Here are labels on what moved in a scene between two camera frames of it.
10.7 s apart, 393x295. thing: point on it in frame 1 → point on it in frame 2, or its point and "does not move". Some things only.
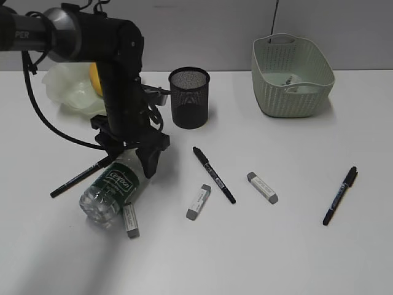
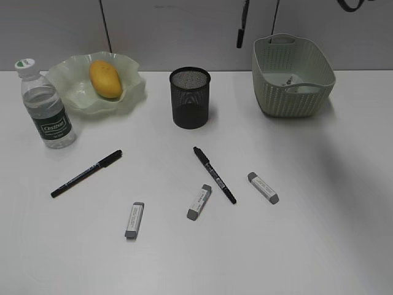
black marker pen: x=347 y=184 → x=241 y=31
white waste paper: x=293 y=79 does not move
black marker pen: x=102 y=164 does not move
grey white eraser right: x=269 y=193 does not move
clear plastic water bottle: x=102 y=201 → x=46 y=106
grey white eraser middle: x=199 y=201 does not move
